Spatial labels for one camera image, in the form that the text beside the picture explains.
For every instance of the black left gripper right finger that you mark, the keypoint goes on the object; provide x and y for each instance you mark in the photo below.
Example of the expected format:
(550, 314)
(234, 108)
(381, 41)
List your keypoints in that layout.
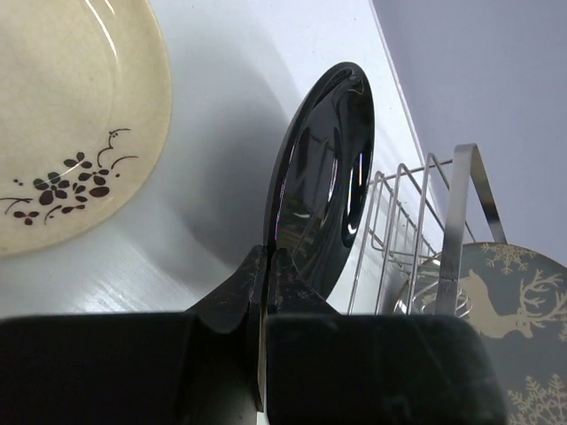
(324, 367)

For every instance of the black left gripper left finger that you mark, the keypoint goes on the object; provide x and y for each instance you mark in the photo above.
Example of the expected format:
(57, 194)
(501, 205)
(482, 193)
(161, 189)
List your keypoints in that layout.
(197, 366)

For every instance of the black round plate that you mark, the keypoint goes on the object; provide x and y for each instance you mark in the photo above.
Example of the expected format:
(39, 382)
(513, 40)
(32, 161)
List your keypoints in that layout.
(320, 180)

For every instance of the grey deer plate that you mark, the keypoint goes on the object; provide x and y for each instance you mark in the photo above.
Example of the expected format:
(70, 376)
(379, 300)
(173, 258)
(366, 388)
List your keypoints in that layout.
(515, 299)

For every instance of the cream plate with black mark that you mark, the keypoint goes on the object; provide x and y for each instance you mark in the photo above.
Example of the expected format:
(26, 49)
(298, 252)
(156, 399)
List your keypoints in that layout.
(85, 111)

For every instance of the steel wire dish rack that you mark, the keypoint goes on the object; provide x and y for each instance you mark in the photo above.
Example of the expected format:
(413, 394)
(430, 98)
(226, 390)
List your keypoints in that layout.
(414, 231)

